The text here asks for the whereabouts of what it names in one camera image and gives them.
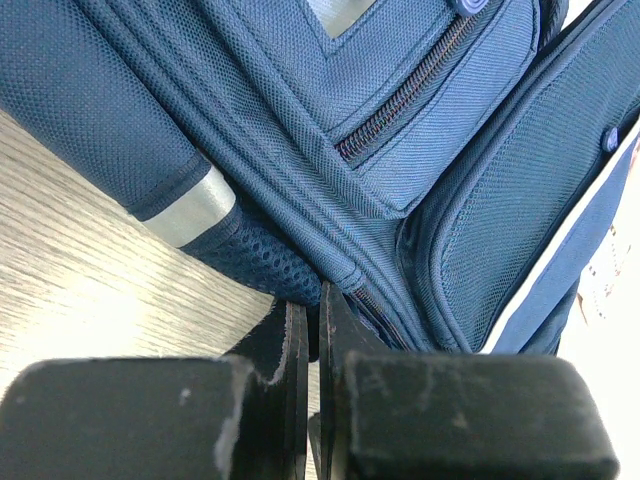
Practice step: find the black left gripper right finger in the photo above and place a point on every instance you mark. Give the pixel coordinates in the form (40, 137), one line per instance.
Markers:
(388, 414)

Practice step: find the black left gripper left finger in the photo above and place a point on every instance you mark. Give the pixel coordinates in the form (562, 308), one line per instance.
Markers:
(242, 415)

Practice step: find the navy blue student backpack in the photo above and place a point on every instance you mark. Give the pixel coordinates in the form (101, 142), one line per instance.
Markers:
(450, 166)

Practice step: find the patterned white placemat cloth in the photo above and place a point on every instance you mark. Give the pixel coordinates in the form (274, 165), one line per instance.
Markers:
(601, 274)

